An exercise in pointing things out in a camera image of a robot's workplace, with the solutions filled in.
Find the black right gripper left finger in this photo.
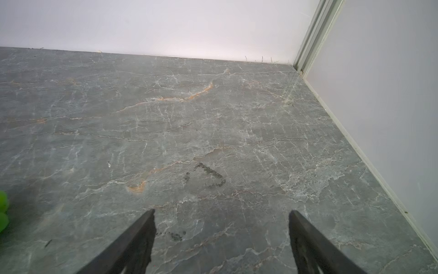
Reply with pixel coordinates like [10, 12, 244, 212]
[78, 209, 157, 274]

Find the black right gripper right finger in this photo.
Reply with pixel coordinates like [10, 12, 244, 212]
[289, 210, 365, 274]

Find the green fake grape bunch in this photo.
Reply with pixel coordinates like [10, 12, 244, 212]
[0, 191, 9, 232]

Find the aluminium frame corner post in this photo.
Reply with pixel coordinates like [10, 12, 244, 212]
[293, 0, 344, 79]

